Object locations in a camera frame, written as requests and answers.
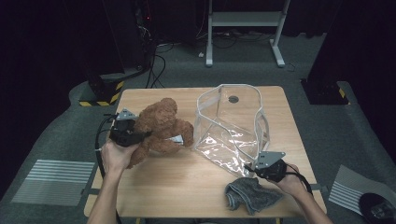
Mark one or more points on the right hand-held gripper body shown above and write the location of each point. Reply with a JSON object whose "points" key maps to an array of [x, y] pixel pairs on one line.
{"points": [[271, 169]]}

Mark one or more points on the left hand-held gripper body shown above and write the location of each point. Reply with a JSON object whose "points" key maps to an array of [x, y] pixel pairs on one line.
{"points": [[124, 132]]}

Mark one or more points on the brown teddy bear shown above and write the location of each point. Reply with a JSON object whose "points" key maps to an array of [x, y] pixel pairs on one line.
{"points": [[162, 127]]}

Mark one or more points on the grey fluffy cloth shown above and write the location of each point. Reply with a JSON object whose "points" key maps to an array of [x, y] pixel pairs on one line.
{"points": [[253, 196]]}

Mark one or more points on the clear plastic bag white trim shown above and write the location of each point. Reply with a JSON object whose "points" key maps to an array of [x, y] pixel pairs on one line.
{"points": [[230, 130]]}

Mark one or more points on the person's left hand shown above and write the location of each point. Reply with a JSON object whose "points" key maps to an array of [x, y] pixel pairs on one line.
{"points": [[118, 157]]}

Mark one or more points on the person's right hand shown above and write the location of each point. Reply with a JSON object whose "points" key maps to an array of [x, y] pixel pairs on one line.
{"points": [[292, 185]]}

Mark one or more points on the black base with yellow stripes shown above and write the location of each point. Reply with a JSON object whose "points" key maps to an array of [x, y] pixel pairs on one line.
{"points": [[104, 90]]}

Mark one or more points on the grey tape piece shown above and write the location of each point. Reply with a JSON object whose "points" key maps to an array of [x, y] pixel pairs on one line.
{"points": [[320, 187], [87, 191]]}

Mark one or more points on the grey round table grommet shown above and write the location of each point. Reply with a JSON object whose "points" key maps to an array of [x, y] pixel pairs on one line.
{"points": [[233, 99]]}

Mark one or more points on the curled grey striped sheet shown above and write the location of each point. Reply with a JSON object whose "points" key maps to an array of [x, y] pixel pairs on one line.
{"points": [[348, 183]]}

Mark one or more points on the large grey striped sheet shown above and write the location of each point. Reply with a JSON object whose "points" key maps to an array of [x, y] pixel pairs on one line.
{"points": [[53, 182]]}

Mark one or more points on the black base with yellow mark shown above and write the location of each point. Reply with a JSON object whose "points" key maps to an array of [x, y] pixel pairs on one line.
{"points": [[323, 91]]}

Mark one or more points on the black equipment rack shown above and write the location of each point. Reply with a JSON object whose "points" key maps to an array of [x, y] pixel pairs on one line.
{"points": [[144, 34]]}

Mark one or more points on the dark round object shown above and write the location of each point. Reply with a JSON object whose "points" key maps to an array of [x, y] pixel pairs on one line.
{"points": [[376, 208]]}

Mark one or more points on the white metal stand frame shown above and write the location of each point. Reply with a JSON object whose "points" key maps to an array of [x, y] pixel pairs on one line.
{"points": [[246, 18]]}

